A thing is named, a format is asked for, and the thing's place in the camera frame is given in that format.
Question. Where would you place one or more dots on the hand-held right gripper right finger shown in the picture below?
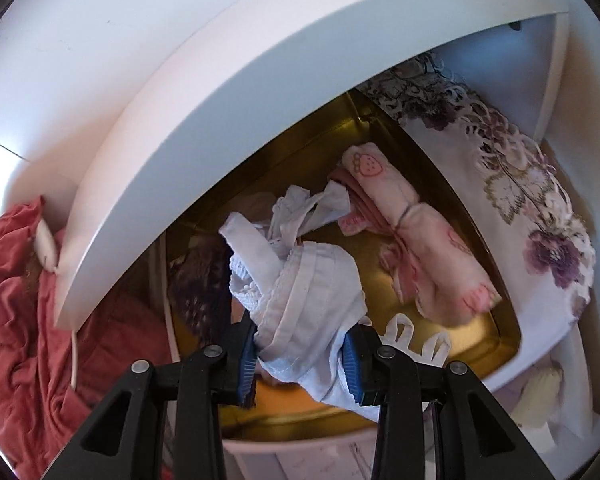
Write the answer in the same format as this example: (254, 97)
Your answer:
(355, 370)

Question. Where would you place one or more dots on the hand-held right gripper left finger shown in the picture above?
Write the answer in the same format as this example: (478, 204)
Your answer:
(247, 365)

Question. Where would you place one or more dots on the white lace garment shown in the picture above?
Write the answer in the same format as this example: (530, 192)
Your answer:
(310, 300)

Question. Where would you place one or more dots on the brown underwear navy lace patch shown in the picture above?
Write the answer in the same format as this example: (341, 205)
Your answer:
(200, 290)

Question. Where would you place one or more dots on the pink strawberry print garment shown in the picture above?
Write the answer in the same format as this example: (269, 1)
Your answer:
(430, 260)

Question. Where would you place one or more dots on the brown tin box gold inside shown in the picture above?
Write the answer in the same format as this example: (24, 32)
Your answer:
(305, 160)

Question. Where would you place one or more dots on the cream soft cloth item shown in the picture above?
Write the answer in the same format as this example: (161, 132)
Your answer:
(540, 395)

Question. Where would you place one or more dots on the white floral embroidered cloth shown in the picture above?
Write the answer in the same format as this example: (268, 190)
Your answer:
(480, 240)

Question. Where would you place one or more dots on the white heating controller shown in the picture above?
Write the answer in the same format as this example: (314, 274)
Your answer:
(47, 250)

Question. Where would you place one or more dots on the red blanket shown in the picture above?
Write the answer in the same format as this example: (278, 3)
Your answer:
(20, 310)

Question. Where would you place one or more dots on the white nightstand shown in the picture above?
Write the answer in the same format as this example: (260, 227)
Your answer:
(230, 110)

